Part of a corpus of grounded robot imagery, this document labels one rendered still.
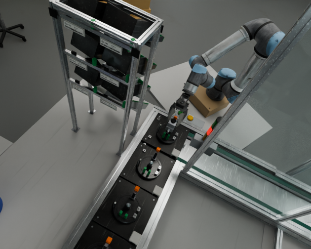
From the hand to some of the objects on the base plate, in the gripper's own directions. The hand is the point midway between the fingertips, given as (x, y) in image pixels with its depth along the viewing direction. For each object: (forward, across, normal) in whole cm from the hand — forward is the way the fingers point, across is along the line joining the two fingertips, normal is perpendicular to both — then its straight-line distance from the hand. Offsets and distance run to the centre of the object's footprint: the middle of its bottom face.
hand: (172, 123), depth 125 cm
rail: (+8, -27, -28) cm, 40 cm away
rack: (+26, +36, -7) cm, 45 cm away
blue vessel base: (+70, +60, +44) cm, 103 cm away
